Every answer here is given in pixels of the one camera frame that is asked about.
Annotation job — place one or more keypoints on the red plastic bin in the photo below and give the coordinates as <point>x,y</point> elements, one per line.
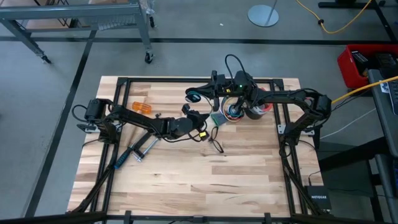
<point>345,67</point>

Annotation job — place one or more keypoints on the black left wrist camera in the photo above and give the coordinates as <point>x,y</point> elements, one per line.
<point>203,138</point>

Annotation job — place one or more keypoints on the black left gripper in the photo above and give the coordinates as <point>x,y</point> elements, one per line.
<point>194,119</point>

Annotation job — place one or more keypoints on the grey desk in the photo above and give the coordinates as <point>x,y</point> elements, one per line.
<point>384,124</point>

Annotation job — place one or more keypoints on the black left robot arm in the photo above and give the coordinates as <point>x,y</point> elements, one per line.
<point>140,119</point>

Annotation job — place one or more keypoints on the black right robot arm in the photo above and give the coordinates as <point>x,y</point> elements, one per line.
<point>286,96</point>

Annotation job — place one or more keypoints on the white tub with red rim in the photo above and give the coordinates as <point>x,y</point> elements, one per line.
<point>266,107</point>

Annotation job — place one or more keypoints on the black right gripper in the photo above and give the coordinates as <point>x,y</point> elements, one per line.
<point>225,90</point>

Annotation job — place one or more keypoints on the black desk foot bar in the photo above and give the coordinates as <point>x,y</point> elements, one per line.
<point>342,4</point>

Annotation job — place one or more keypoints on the orange translucent plastic piece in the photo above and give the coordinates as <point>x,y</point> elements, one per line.
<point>141,107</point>

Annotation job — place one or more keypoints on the black aluminium table frame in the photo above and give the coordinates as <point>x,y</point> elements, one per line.
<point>155,80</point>

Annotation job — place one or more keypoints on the black Netgear network switch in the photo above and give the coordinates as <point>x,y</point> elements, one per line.
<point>317,197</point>

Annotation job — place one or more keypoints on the black desk leg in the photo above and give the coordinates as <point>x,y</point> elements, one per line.
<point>348,155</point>

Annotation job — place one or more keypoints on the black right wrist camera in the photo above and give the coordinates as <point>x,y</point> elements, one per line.
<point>222,79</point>

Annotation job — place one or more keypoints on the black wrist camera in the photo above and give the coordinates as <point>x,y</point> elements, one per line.
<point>203,138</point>
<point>222,79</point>

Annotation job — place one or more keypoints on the grey metal cart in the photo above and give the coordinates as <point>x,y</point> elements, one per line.
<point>71,11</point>

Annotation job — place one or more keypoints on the round grey stand base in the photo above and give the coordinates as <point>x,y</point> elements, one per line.
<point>263,15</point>

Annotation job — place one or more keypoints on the black tape roll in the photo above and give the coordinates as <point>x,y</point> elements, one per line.
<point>255,114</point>

